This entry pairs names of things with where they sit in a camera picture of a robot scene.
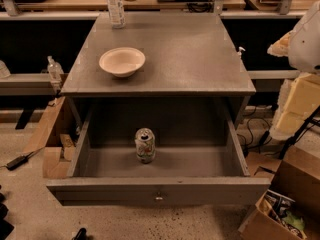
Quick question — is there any black power adapter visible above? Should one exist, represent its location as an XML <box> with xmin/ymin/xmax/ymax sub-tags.
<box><xmin>6</xmin><ymin>156</ymin><xmax>28</xmax><ymax>171</ymax></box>

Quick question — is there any cardboard box with magazines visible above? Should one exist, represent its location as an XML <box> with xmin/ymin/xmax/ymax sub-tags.
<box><xmin>239</xmin><ymin>146</ymin><xmax>320</xmax><ymax>240</ymax></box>

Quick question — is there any small clear sanitizer bottle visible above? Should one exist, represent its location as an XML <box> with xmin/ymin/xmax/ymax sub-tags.
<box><xmin>47</xmin><ymin>56</ymin><xmax>64</xmax><ymax>81</ymax></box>

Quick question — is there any grey open top drawer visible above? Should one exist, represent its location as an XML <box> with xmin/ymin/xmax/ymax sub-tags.
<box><xmin>47</xmin><ymin>97</ymin><xmax>270</xmax><ymax>206</ymax></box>

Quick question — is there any black cable bundle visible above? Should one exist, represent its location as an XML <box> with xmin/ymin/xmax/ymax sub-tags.
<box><xmin>185</xmin><ymin>1</ymin><xmax>214</xmax><ymax>14</ymax></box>

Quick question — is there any white ceramic bowl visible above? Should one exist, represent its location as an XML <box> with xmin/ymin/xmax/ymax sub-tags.
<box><xmin>99</xmin><ymin>47</ymin><xmax>146</xmax><ymax>78</ymax></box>

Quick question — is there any small white pump bottle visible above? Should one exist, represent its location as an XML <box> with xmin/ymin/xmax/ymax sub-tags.
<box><xmin>237</xmin><ymin>46</ymin><xmax>246</xmax><ymax>59</ymax></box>

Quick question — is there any grey cabinet counter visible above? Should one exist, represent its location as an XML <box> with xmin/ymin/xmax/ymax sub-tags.
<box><xmin>62</xmin><ymin>12</ymin><xmax>255</xmax><ymax>124</ymax></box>

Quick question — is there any green white 7up can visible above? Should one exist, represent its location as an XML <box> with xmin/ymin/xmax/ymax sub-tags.
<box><xmin>135</xmin><ymin>128</ymin><xmax>156</xmax><ymax>164</ymax></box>

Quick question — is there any clear plastic water bottle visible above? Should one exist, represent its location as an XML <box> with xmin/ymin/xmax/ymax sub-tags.
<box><xmin>107</xmin><ymin>0</ymin><xmax>125</xmax><ymax>28</ymax></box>

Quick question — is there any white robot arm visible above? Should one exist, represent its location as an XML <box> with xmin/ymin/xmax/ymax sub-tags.
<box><xmin>267</xmin><ymin>1</ymin><xmax>320</xmax><ymax>140</ymax></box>

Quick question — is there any brown cardboard box left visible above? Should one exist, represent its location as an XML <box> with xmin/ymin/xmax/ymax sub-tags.
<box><xmin>24</xmin><ymin>97</ymin><xmax>75</xmax><ymax>179</ymax></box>

